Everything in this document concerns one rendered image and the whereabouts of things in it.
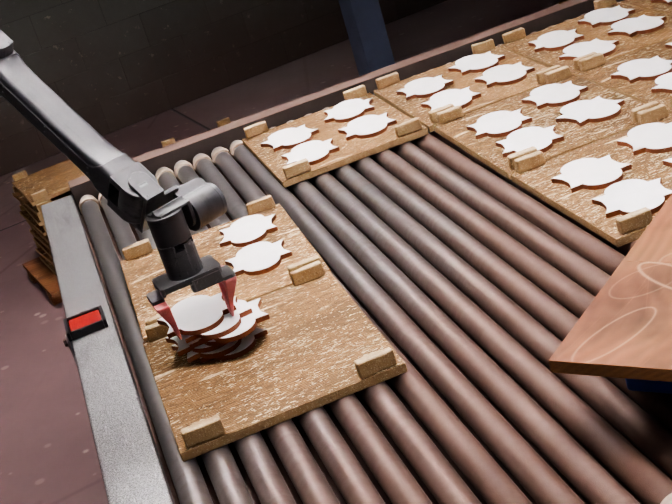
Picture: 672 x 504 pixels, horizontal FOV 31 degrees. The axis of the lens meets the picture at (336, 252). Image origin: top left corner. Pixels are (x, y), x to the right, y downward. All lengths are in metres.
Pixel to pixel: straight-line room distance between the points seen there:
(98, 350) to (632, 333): 1.04
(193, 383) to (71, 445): 2.04
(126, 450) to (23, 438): 2.27
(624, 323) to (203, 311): 0.74
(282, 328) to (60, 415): 2.23
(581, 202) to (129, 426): 0.86
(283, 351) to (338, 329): 0.09
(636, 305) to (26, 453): 2.75
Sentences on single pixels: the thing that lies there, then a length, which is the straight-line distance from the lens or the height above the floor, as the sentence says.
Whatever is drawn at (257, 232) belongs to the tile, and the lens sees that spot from 2.36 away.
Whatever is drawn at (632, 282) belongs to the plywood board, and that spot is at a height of 1.04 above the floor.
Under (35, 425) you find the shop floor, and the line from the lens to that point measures 4.14.
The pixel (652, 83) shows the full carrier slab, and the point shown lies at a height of 0.94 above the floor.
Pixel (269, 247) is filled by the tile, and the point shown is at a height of 0.95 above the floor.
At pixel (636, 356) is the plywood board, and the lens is 1.45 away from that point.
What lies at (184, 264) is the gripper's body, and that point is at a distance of 1.85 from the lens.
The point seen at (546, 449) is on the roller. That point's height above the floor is 0.91.
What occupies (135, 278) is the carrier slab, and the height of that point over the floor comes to 0.94.
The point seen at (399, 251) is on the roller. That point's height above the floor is 0.92.
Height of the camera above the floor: 1.79
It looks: 23 degrees down
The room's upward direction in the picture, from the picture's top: 17 degrees counter-clockwise
